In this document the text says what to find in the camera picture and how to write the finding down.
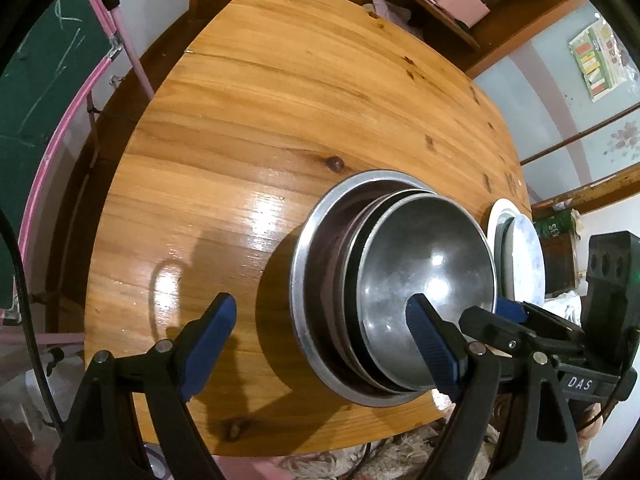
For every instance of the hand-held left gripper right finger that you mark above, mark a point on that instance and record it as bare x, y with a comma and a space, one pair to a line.
432, 350

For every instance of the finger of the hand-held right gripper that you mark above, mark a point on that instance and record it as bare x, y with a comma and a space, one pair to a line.
510, 308
500, 330

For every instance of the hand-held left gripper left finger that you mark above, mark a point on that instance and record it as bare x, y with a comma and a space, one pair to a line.
210, 340

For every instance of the green plate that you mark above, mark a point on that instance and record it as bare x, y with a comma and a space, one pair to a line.
502, 260

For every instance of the blue floral plate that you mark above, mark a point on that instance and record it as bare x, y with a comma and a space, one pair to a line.
527, 260

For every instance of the small steel bowl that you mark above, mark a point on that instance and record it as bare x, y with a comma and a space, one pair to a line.
430, 270

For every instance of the pink steel bowl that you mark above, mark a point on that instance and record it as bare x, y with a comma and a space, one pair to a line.
305, 270

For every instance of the dark wooden cabinet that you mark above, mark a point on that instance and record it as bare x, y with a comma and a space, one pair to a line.
557, 265

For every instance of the green bag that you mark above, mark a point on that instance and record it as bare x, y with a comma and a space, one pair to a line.
555, 225

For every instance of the shaggy rug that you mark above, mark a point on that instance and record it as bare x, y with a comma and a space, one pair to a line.
400, 455

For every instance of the sliding door wardrobe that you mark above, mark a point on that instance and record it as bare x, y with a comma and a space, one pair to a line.
550, 110

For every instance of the wooden corner shelf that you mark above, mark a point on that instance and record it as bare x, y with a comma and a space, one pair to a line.
450, 30

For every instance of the pink framed chalkboard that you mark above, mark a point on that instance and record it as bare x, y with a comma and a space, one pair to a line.
35, 110

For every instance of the pink basket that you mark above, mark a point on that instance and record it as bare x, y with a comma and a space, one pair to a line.
460, 2

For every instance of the folded pink cloth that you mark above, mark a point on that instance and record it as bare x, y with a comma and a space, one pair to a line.
392, 12

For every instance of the wall poster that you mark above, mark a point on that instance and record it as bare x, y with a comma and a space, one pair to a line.
597, 60

